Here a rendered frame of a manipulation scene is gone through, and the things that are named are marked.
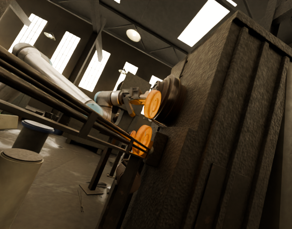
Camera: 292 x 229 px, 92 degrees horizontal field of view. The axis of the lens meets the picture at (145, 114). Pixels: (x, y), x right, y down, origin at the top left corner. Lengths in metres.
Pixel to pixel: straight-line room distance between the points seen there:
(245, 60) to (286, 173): 0.83
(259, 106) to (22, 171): 1.31
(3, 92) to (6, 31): 13.40
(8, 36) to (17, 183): 13.89
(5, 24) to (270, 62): 14.63
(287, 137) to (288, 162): 0.17
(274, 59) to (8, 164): 1.61
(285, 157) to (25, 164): 1.47
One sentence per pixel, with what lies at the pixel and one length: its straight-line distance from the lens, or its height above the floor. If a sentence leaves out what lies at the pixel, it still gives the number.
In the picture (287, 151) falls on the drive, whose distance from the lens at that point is 1.44.
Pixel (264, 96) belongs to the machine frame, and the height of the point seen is 1.30.
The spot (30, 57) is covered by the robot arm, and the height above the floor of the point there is 0.88.
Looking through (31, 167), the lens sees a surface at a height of 0.50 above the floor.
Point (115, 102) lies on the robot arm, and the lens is 0.83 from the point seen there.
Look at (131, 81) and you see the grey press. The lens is 4.01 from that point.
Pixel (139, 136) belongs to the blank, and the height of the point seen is 0.71.
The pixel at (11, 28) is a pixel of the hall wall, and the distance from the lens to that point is 14.54.
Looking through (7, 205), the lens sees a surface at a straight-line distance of 0.64.
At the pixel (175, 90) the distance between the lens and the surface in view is 1.14.
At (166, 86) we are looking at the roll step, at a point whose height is 1.18.
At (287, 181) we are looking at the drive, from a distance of 1.45.
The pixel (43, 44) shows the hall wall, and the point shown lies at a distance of 13.40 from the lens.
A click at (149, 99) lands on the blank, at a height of 0.90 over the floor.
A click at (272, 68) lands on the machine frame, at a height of 1.54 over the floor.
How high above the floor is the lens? 0.71
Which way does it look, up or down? 10 degrees up
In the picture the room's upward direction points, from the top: 22 degrees clockwise
